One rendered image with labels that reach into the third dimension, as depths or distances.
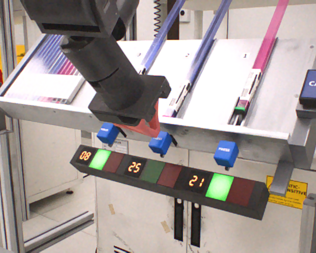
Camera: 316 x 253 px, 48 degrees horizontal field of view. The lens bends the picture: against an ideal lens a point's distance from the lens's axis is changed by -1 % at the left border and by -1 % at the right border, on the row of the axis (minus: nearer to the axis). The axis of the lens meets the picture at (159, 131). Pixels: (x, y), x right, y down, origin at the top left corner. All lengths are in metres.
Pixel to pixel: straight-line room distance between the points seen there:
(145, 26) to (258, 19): 0.94
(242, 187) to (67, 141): 1.68
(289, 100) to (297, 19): 1.99
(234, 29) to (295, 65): 2.07
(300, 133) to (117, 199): 0.74
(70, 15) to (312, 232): 0.40
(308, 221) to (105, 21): 0.36
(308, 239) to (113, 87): 0.32
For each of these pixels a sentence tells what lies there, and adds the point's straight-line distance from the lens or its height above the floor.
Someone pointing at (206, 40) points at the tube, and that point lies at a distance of 0.66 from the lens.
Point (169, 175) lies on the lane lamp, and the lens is 0.53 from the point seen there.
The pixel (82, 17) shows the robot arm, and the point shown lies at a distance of 0.36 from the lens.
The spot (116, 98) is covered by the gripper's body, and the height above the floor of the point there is 0.78.
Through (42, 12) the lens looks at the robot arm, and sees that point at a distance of 0.38.
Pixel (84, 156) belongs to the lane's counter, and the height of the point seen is 0.65.
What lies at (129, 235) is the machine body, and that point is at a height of 0.28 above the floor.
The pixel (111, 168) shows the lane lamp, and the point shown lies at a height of 0.65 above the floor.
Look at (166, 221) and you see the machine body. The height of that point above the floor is 0.37.
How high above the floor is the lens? 0.83
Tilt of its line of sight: 13 degrees down
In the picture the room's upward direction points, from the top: straight up
